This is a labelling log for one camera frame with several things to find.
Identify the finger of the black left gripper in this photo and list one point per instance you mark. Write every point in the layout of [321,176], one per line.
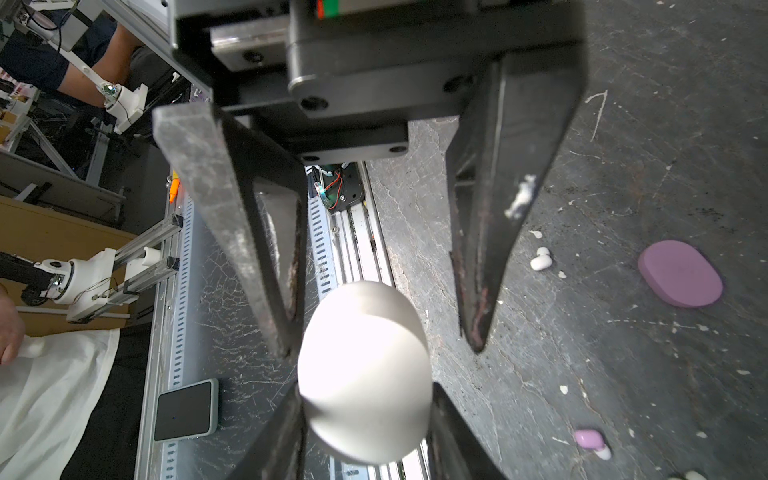
[508,136]
[252,195]

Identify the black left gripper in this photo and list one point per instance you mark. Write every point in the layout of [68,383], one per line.
[337,81]

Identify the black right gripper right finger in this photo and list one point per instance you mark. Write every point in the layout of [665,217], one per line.
[453,450]

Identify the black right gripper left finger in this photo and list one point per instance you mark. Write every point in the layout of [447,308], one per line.
[279,450]

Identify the smartphone with green case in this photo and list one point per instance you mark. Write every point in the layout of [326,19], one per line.
[187,412]

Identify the pink oval earbud case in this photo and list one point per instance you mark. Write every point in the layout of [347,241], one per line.
[680,275]

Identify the bystander hand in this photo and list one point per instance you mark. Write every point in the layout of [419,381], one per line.
[12,329]

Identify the white earbud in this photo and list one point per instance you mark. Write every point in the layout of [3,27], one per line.
[542,260]
[689,475]

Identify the purple earbud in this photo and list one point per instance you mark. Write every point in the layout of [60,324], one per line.
[593,440]

